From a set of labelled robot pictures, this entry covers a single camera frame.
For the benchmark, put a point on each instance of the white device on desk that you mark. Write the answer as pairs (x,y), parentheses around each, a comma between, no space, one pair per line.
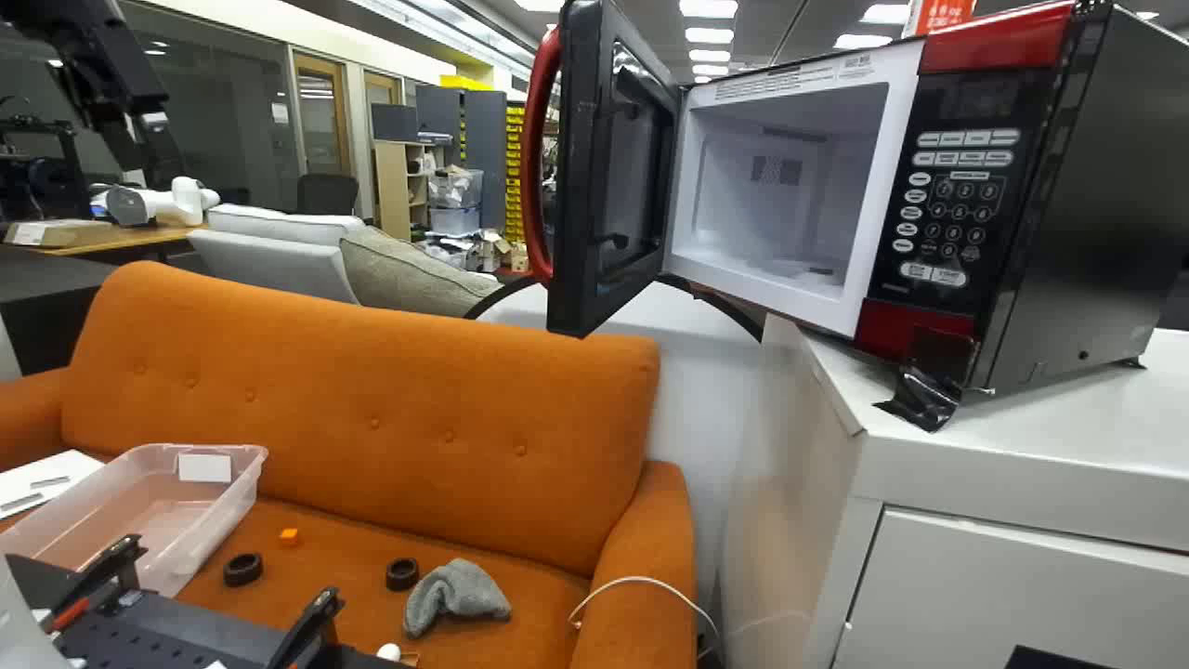
(152,203)

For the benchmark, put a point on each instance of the wooden desk with papers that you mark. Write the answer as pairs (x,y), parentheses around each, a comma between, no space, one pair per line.
(113,240)

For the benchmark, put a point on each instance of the grey cloth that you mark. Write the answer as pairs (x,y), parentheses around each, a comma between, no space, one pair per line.
(457,588)

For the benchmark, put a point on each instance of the black office chair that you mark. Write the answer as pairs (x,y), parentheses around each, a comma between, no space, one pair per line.
(325,196)

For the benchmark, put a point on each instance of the white cabinet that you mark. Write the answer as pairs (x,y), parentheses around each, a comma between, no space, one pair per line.
(991,468)

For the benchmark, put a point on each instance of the white sofa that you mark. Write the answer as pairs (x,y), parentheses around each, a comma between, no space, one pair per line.
(271,254)

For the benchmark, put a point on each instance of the red bottle white print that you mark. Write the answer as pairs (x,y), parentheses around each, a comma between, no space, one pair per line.
(941,17)

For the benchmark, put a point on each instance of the black equipment rack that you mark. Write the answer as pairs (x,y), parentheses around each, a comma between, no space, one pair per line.
(37,172)

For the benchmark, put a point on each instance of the small white knob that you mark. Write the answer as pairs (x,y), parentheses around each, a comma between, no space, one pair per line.
(388,653)

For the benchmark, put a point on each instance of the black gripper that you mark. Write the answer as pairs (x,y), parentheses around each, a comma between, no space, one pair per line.
(107,57)

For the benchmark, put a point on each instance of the wooden shelf unit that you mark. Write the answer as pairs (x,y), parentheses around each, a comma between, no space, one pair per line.
(396,186)

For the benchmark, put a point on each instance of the clear plastic box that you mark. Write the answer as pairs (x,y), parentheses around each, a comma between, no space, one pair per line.
(124,505)

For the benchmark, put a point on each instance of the small orange cap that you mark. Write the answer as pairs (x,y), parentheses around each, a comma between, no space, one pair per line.
(289,536)

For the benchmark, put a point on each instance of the white paper sheet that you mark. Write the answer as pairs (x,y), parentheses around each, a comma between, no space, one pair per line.
(48,475)

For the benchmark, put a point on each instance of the dark grey cabinet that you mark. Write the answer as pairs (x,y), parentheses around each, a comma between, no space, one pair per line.
(477,148)

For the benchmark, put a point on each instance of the black perforated mount plate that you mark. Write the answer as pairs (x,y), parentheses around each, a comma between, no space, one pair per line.
(160,635)

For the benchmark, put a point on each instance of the orange fabric couch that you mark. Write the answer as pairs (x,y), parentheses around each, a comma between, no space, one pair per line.
(372,409)

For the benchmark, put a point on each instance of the red black microwave oven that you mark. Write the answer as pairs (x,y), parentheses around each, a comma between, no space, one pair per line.
(1091,186)

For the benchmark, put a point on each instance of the wooden framed door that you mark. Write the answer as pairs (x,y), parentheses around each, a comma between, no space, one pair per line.
(322,117)

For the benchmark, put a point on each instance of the grey fabric cushion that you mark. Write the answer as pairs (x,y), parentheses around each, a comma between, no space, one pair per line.
(411,280)

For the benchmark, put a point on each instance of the yellow black striped pillar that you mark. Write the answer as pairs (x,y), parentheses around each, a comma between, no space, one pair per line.
(513,172)

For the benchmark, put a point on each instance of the black clamp lever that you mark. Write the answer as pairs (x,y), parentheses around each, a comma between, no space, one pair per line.
(311,618)

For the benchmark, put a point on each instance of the ceiling light panel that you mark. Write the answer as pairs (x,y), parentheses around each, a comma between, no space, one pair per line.
(886,11)
(707,8)
(707,33)

